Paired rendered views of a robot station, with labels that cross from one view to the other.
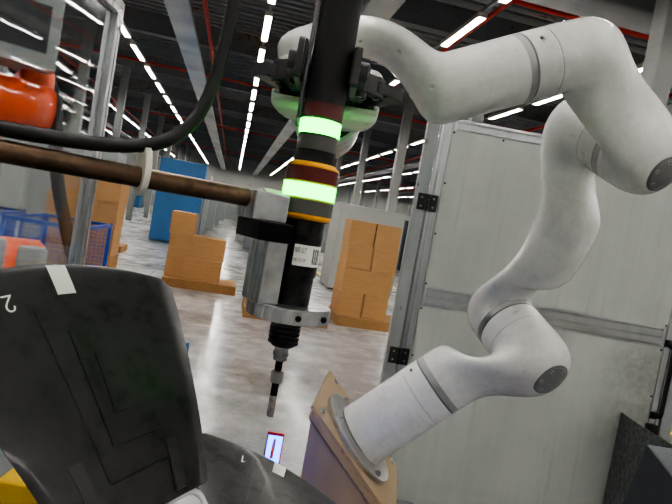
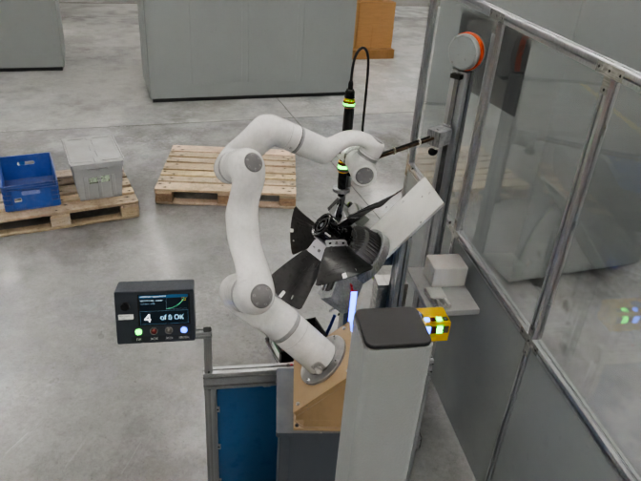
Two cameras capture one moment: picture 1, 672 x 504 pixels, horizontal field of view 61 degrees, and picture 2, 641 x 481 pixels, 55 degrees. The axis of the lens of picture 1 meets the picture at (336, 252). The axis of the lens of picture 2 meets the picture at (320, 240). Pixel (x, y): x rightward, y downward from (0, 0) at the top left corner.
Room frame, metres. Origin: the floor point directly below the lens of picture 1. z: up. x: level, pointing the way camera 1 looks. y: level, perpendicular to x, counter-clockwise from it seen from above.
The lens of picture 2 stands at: (2.62, -0.41, 2.47)
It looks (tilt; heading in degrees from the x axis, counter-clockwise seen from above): 30 degrees down; 170
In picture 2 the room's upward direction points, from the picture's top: 4 degrees clockwise
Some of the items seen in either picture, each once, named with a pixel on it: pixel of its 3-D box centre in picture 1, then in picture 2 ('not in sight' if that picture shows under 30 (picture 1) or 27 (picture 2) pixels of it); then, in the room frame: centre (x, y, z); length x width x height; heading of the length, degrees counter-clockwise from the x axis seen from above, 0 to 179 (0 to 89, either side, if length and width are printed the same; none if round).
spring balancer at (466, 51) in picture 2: not in sight; (466, 52); (0.04, 0.61, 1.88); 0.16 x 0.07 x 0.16; 36
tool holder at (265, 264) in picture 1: (287, 257); (343, 178); (0.46, 0.04, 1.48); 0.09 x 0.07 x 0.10; 126
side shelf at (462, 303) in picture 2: not in sight; (441, 289); (0.34, 0.58, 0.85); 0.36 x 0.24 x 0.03; 1
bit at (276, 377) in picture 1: (275, 385); not in sight; (0.47, 0.03, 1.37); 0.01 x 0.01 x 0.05
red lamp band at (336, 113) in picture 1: (322, 113); not in sight; (0.47, 0.03, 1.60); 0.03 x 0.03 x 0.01
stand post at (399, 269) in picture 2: not in sight; (388, 334); (0.32, 0.36, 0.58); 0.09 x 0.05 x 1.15; 1
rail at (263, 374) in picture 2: not in sight; (320, 371); (0.83, -0.06, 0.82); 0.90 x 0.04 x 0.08; 91
